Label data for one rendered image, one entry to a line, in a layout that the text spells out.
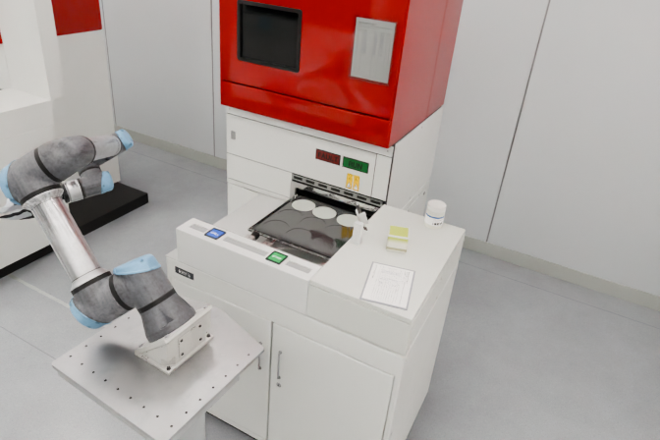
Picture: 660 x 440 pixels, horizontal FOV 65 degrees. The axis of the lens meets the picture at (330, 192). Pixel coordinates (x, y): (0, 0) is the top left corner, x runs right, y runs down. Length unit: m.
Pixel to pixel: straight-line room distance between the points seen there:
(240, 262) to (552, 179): 2.29
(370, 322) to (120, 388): 0.73
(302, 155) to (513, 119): 1.62
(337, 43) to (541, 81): 1.68
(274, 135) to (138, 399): 1.24
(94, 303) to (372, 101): 1.16
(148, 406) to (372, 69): 1.30
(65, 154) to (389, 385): 1.20
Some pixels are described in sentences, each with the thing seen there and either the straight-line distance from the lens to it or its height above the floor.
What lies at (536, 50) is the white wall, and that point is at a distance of 3.34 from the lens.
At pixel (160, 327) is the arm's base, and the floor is 0.94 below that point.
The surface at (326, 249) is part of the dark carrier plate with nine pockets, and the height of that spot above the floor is 0.90.
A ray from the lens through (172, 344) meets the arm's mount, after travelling 1.53.
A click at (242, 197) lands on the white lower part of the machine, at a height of 0.76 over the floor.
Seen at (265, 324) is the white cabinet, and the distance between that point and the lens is 1.88.
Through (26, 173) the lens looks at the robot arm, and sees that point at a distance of 1.67.
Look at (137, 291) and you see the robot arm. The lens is 1.55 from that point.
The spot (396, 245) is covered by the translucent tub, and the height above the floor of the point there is 1.00.
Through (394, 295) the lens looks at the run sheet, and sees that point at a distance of 1.64.
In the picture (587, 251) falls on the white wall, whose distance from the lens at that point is 3.72.
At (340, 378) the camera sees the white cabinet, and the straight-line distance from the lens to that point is 1.84.
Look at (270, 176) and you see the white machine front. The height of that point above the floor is 0.92.
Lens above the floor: 1.96
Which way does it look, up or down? 27 degrees down
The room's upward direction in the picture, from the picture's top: 5 degrees clockwise
